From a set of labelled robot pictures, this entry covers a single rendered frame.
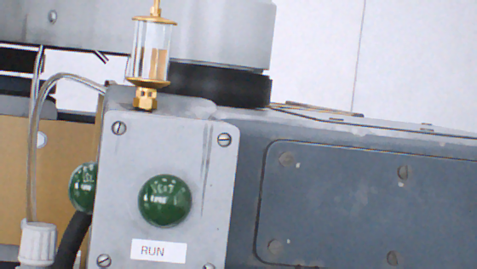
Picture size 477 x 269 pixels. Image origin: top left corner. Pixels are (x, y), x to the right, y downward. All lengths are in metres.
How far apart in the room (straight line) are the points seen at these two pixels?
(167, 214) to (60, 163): 0.45
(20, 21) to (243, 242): 0.35
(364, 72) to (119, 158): 5.45
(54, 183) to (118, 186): 0.43
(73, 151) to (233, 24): 0.31
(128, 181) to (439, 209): 0.20
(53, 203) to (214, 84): 0.32
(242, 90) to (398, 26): 5.34
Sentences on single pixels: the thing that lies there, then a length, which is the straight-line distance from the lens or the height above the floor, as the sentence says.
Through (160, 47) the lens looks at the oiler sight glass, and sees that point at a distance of 0.60.
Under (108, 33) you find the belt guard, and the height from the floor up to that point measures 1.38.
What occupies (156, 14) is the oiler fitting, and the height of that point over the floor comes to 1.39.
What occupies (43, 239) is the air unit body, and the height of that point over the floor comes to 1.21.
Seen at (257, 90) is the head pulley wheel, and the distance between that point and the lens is 0.70.
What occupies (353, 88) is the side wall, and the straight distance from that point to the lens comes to 5.96.
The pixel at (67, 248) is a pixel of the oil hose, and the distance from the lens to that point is 0.59.
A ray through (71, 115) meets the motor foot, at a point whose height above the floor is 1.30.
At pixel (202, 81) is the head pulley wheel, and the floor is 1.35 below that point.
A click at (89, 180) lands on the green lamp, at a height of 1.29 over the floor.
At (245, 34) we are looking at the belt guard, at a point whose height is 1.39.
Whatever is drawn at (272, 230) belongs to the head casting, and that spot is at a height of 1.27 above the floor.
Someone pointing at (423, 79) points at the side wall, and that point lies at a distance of 6.07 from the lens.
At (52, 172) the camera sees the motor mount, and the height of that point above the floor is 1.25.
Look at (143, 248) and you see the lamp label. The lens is 0.53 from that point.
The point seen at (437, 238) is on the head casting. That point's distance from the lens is 0.62.
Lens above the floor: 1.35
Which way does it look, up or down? 3 degrees down
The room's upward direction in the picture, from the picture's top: 7 degrees clockwise
